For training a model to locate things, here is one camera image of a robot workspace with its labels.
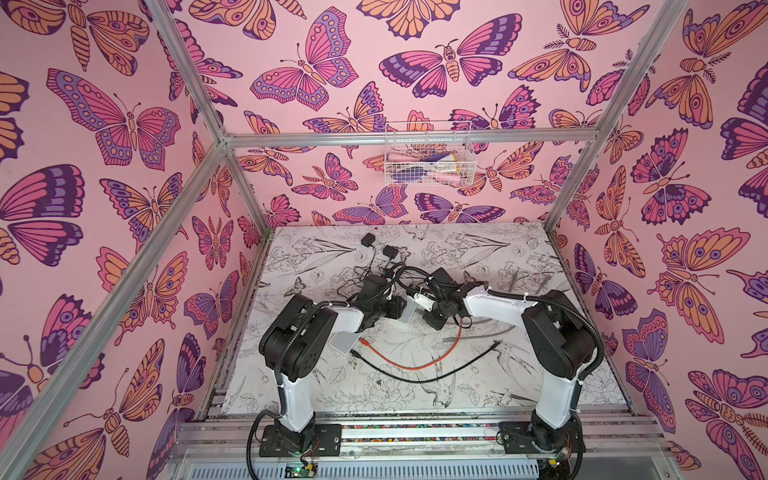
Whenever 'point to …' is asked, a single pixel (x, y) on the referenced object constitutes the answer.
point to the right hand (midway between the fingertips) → (428, 309)
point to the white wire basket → (429, 164)
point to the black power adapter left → (368, 240)
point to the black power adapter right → (390, 251)
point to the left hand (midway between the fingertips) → (407, 301)
